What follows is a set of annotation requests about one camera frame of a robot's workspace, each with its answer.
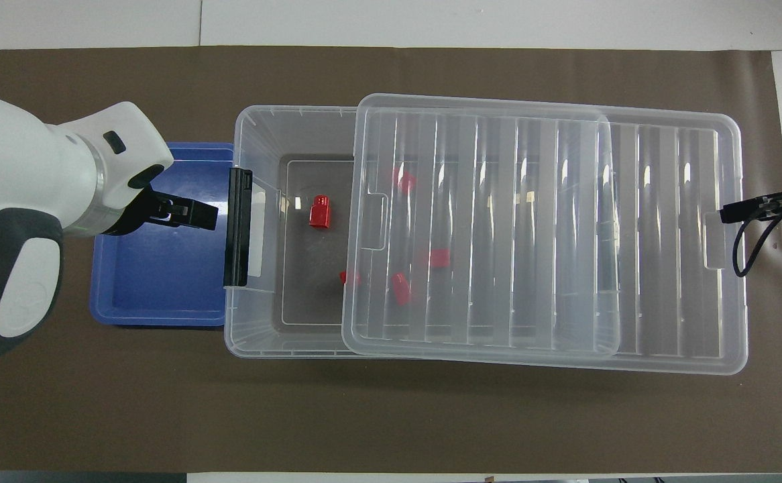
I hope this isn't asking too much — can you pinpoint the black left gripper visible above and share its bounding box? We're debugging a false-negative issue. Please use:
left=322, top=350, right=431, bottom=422
left=103, top=188, right=219, bottom=236

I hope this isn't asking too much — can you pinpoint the clear ribbed box lid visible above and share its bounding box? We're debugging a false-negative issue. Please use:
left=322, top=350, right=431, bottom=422
left=341, top=93, right=748, bottom=375

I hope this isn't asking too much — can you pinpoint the black box latch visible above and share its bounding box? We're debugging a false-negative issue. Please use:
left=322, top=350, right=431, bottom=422
left=223, top=168, right=254, bottom=288

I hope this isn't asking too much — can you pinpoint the blue plastic tray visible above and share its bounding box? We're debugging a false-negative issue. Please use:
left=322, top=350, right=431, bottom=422
left=89, top=142, right=236, bottom=328

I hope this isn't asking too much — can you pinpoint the clear plastic storage box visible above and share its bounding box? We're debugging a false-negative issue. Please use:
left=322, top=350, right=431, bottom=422
left=223, top=104, right=623, bottom=358

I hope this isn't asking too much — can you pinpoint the brown table mat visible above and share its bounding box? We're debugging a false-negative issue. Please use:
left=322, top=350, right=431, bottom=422
left=0, top=46, right=782, bottom=474

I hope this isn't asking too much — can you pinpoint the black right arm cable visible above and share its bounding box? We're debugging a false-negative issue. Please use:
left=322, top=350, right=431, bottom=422
left=732, top=201, right=782, bottom=278

